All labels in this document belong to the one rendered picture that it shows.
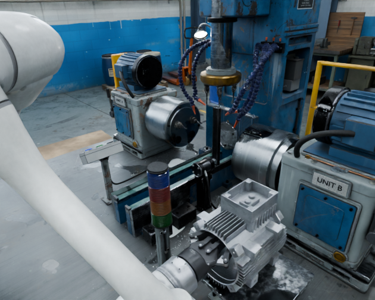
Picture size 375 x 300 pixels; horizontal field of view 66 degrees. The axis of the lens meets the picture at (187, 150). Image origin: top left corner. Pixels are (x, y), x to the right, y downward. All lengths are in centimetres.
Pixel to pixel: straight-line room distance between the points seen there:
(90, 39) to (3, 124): 645
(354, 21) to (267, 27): 490
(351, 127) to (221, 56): 60
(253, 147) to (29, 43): 80
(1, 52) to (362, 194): 89
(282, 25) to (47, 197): 111
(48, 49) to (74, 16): 616
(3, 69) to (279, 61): 107
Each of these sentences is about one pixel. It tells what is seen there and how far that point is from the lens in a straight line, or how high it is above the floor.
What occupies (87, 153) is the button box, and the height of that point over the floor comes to 107.
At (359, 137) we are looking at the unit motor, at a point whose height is 127.
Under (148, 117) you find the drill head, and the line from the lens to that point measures 155.
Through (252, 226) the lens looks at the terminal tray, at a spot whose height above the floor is 110.
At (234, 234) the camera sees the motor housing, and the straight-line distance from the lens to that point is 74.
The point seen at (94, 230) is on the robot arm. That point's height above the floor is 129.
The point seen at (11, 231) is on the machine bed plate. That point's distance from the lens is 141.
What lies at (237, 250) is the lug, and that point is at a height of 109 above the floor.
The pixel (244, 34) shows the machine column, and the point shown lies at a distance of 144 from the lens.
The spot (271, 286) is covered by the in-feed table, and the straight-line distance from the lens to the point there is 89.
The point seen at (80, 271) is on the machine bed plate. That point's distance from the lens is 113.
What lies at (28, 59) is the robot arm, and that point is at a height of 152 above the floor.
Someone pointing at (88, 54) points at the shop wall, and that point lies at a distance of 692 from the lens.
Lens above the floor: 160
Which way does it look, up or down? 27 degrees down
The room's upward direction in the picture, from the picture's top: 2 degrees counter-clockwise
